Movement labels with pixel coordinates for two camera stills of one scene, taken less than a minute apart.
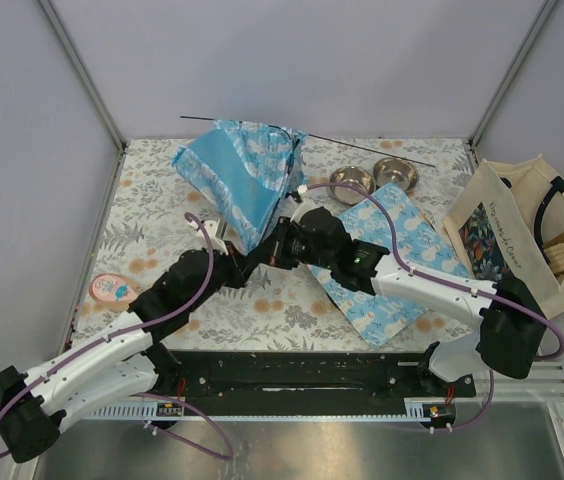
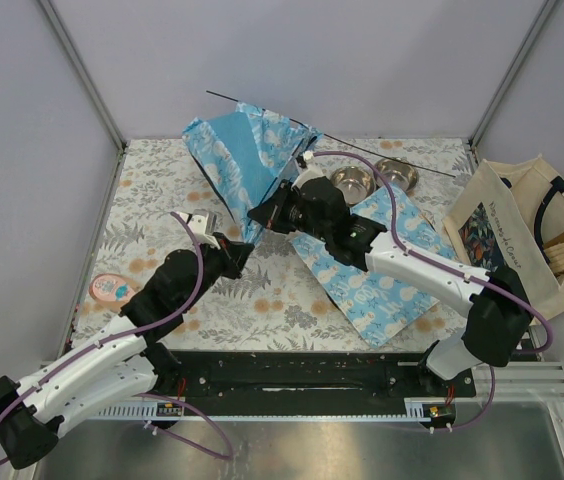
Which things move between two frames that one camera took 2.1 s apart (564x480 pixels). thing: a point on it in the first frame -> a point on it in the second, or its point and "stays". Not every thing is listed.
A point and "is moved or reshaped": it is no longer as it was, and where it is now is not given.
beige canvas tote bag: [527, 216] stays
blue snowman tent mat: [423, 247] stays
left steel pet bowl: [357, 176] stays
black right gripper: [278, 242] -> [274, 210]
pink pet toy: [113, 288] stays
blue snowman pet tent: [246, 171] is moved or reshaped
